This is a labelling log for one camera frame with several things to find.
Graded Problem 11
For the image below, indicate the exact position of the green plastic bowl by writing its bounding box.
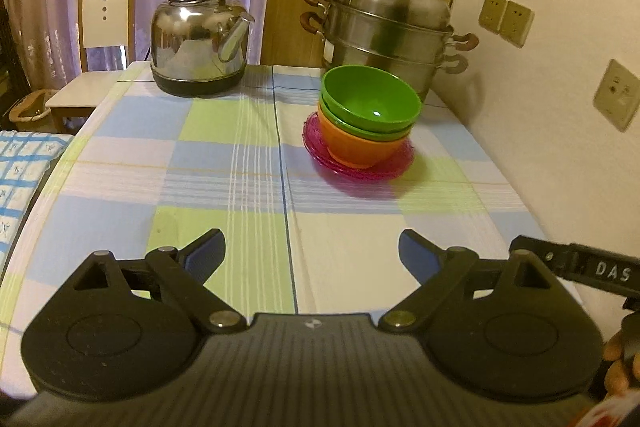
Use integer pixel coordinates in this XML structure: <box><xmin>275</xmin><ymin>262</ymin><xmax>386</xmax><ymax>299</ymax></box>
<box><xmin>318</xmin><ymin>98</ymin><xmax>412</xmax><ymax>142</ymax></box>
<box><xmin>320</xmin><ymin>65</ymin><xmax>422</xmax><ymax>133</ymax></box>

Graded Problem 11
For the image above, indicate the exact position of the orange plastic bowl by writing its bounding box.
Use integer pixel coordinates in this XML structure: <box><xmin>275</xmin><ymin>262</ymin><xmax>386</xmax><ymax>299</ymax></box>
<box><xmin>317</xmin><ymin>110</ymin><xmax>409</xmax><ymax>169</ymax></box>

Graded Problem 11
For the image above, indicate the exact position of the pink glass plate with flowers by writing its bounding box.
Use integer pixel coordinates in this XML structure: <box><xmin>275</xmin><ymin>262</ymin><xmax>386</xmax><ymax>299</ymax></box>
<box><xmin>303</xmin><ymin>112</ymin><xmax>413</xmax><ymax>181</ymax></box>

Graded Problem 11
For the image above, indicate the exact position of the person's right hand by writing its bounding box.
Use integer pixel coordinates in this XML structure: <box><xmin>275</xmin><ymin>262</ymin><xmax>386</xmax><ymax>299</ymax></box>
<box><xmin>603</xmin><ymin>331</ymin><xmax>639</xmax><ymax>395</ymax></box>

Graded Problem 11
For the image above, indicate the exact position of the checkered pastel tablecloth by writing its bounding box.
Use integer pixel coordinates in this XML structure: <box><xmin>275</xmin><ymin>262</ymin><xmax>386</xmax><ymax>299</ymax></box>
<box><xmin>1</xmin><ymin>63</ymin><xmax>540</xmax><ymax>397</ymax></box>

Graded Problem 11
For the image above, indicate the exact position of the blue white checkered cloth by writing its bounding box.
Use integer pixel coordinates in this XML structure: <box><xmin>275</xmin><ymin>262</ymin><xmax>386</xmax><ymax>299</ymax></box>
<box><xmin>1</xmin><ymin>130</ymin><xmax>74</xmax><ymax>282</ymax></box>

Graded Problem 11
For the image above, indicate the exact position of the stainless steel kettle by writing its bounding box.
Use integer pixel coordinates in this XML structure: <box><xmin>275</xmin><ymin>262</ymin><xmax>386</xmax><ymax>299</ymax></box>
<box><xmin>151</xmin><ymin>0</ymin><xmax>254</xmax><ymax>98</ymax></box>

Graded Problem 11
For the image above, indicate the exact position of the stacked steel steamer pot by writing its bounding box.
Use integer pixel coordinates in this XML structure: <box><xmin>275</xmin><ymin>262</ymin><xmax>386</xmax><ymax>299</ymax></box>
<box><xmin>299</xmin><ymin>0</ymin><xmax>480</xmax><ymax>98</ymax></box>

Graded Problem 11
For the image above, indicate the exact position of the white wooden chair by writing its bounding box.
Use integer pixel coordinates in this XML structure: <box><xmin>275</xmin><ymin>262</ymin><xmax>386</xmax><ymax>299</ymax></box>
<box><xmin>46</xmin><ymin>0</ymin><xmax>136</xmax><ymax>133</ymax></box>

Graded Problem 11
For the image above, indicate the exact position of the single wall socket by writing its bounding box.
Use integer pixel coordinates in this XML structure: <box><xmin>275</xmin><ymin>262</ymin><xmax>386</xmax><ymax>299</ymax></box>
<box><xmin>593</xmin><ymin>58</ymin><xmax>640</xmax><ymax>132</ymax></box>

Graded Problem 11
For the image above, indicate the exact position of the double wall socket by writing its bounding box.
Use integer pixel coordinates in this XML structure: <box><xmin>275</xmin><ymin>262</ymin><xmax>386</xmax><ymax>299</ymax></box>
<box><xmin>478</xmin><ymin>0</ymin><xmax>535</xmax><ymax>48</ymax></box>

